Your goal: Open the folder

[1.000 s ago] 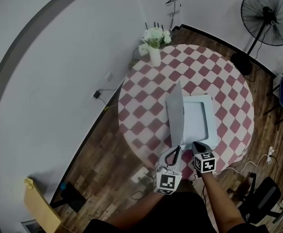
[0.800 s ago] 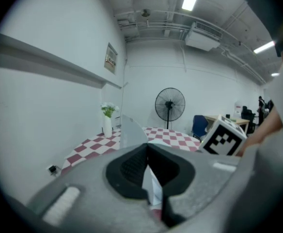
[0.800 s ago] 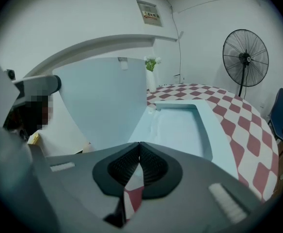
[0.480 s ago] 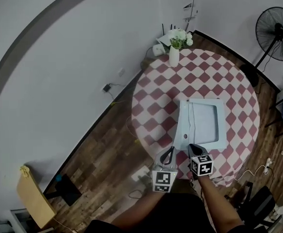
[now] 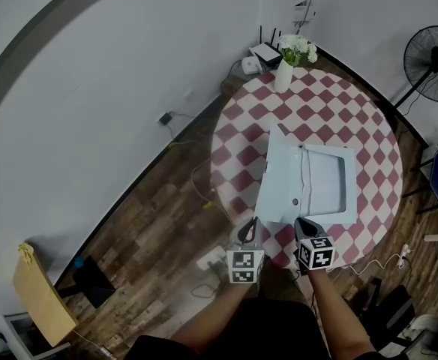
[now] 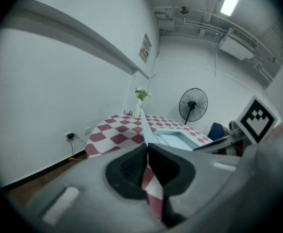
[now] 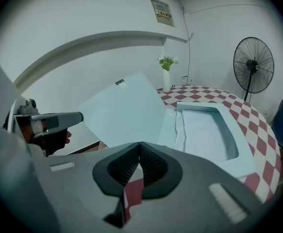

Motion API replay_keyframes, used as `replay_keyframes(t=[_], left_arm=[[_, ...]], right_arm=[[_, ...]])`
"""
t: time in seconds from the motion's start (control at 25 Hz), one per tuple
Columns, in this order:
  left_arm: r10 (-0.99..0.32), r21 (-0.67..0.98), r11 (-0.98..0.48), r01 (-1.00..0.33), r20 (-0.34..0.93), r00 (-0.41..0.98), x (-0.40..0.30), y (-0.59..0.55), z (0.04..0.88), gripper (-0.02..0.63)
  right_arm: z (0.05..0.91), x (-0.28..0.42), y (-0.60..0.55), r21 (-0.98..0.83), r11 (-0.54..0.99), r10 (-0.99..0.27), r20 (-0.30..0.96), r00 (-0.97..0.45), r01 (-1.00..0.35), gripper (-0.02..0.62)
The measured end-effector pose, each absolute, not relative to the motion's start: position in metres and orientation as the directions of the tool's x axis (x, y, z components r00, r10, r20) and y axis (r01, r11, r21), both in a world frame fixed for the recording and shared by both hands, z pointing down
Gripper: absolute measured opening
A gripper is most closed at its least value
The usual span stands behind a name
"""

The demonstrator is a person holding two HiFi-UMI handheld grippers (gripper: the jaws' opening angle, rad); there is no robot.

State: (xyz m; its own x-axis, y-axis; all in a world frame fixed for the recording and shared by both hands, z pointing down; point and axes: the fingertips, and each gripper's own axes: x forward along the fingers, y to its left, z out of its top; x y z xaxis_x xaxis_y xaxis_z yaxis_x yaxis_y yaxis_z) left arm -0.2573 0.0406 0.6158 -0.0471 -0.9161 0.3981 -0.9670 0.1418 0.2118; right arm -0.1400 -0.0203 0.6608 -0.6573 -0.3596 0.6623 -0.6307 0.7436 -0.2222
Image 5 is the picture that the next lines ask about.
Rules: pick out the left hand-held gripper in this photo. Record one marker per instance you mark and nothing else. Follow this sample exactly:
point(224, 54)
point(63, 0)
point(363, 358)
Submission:
point(243, 264)

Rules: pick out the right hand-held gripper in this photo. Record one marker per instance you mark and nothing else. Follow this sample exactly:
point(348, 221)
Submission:
point(318, 255)

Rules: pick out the light blue box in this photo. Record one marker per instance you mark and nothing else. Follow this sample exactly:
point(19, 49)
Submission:
point(282, 186)

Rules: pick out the person's right forearm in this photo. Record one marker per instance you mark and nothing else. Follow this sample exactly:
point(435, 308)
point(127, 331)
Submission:
point(335, 313)

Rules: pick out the person's left forearm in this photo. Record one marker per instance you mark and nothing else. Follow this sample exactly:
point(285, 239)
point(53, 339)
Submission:
point(219, 313)

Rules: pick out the white floor socket strip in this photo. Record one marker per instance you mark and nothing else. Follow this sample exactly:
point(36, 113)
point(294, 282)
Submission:
point(211, 259)

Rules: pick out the white power strip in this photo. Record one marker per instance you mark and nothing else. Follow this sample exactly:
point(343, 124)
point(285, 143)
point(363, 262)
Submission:
point(404, 255)

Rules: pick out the person's black shorts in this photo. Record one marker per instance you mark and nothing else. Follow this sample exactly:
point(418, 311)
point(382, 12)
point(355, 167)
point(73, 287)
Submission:
point(256, 336)

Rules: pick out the black office chair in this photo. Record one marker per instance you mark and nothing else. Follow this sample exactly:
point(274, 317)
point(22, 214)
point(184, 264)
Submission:
point(395, 309)

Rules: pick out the round table, checkered cloth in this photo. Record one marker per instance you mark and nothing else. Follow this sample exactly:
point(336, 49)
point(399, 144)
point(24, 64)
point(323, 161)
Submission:
point(316, 114)

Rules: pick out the white vase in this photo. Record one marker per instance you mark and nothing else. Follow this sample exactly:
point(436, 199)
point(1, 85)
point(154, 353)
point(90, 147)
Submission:
point(282, 77)

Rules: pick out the black metal stand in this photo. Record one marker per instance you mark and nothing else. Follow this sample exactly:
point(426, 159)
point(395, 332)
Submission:
point(93, 281)

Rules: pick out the small white box device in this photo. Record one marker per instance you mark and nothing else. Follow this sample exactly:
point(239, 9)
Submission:
point(251, 65)

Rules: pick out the small blue object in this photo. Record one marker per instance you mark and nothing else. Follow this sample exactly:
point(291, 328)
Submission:
point(78, 263)

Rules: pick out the white router with black antennas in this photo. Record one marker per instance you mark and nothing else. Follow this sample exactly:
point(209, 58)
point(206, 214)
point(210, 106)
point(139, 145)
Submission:
point(267, 53)

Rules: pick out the white flower bunch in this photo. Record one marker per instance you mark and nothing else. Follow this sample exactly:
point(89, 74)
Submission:
point(296, 45)

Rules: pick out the black standing fan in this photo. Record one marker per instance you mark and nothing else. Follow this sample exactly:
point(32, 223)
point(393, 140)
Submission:
point(432, 66)

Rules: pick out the tan cardboard box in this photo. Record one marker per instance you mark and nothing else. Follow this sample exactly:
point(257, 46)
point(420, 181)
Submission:
point(42, 298)

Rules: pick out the yellow cloth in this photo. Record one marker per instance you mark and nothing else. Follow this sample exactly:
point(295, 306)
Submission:
point(26, 252)

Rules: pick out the black wall power adapter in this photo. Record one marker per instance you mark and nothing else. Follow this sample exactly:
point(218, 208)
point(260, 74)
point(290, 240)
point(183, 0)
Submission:
point(165, 118)

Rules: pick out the white wall junction box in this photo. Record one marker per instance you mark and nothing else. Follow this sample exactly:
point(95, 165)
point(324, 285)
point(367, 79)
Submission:
point(303, 11)

